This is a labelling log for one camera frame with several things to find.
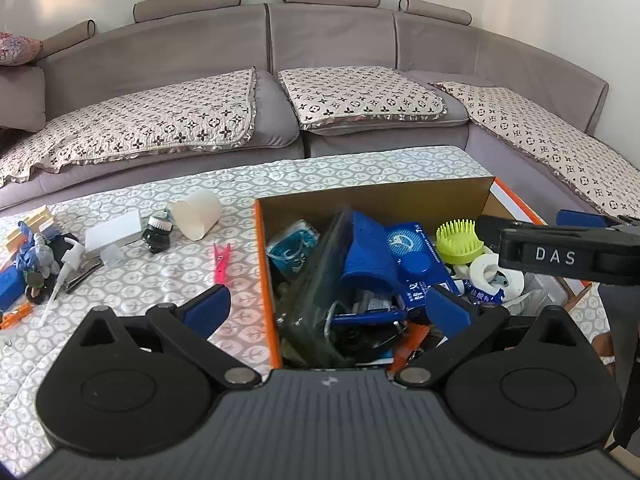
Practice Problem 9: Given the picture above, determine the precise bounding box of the white tape roll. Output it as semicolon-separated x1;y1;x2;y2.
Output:
469;254;525;301

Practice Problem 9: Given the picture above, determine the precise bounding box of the dark green small bottle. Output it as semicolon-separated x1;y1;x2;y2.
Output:
142;212;172;254

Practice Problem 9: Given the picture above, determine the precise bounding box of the white pump dispenser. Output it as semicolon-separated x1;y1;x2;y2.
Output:
40;236;86;326

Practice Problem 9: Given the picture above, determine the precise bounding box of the orange clothespin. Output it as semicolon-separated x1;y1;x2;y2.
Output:
0;302;34;330

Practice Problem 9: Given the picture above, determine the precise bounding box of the blue carabiner keychain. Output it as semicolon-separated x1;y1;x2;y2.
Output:
319;302;407;341

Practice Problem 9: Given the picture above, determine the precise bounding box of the yellow-green scalp brush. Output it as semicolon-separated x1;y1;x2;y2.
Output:
435;219;485;266

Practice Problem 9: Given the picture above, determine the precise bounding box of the right patterned seat cover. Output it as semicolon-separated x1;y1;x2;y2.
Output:
436;80;639;218

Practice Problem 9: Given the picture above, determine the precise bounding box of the blue packet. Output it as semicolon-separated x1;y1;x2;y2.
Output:
386;222;461;310

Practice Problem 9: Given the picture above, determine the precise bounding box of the pink clothespin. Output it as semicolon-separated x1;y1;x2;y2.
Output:
214;243;231;285

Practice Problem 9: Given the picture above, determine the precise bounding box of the patterned quilted table cover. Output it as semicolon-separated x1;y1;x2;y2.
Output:
0;145;614;478

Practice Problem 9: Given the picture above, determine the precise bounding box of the clear small plastic cap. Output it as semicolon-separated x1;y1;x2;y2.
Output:
100;244;125;268

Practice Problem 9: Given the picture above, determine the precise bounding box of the white paper cup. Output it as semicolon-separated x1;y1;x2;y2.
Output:
168;190;222;242

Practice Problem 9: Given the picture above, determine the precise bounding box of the silver nail clipper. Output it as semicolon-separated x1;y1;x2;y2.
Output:
64;257;103;294

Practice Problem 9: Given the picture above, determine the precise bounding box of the white flat box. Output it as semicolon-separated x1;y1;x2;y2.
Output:
85;210;142;255

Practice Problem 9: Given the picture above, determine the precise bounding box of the teal packaged item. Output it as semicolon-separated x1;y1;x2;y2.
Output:
266;219;320;282

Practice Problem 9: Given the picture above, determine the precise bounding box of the orange cardboard box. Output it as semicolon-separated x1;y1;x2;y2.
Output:
252;175;594;372

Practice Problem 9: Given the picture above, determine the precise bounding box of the pink black hair scrunchie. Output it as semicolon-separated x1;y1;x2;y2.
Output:
24;271;52;306

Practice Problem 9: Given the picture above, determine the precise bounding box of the blue nitrile glove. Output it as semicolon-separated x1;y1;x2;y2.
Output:
15;222;58;278

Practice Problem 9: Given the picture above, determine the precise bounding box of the cream wooden holder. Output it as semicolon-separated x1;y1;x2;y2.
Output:
2;206;54;252

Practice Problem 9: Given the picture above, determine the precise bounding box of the blue plastic box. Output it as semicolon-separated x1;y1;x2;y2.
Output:
0;266;26;312

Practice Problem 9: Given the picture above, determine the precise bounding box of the middle patterned seat cover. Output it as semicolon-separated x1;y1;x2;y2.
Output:
278;66;448;131

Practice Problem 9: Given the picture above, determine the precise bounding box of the patterned sofa seat cover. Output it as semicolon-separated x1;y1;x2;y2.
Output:
1;67;257;185

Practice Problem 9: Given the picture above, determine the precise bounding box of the grey sectional sofa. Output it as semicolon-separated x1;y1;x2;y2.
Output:
1;0;608;220

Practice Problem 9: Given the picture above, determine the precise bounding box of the pink floral pillow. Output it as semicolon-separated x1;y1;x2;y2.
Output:
0;32;42;66

